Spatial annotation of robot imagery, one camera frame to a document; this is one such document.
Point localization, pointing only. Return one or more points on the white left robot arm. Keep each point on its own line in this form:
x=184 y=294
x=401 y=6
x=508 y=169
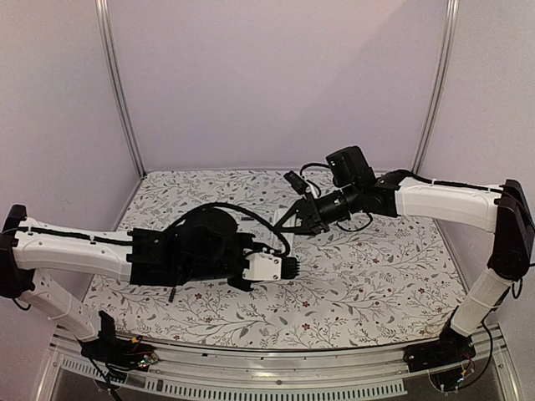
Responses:
x=29 y=248

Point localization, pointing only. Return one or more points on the aluminium frame post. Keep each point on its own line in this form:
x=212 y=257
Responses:
x=112 y=64
x=439 y=83

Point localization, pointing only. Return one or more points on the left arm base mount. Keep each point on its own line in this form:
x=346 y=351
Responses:
x=122 y=354

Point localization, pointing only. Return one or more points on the floral patterned table mat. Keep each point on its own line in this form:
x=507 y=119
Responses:
x=368 y=281

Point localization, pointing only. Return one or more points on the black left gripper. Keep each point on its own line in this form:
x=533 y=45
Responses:
x=244 y=238

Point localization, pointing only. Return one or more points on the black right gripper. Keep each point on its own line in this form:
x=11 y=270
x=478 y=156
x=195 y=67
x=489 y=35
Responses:
x=314 y=215

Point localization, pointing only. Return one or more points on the right aluminium frame post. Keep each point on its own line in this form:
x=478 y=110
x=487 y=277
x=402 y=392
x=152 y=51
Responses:
x=439 y=83

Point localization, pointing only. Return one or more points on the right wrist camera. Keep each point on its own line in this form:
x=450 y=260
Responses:
x=300 y=185

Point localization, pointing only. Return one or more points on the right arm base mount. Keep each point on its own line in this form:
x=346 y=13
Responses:
x=454 y=355

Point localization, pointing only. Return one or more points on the left aluminium frame post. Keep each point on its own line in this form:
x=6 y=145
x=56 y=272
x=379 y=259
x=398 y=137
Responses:
x=112 y=64

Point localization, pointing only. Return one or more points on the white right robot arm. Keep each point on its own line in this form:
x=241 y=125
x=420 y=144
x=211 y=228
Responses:
x=500 y=209

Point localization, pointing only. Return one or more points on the black battery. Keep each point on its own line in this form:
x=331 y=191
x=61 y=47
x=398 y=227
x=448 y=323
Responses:
x=172 y=295

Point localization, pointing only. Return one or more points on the aluminium front rail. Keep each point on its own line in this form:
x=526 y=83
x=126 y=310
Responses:
x=196 y=372

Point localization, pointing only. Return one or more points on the white AC remote control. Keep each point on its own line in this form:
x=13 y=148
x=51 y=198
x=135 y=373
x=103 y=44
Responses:
x=263 y=234

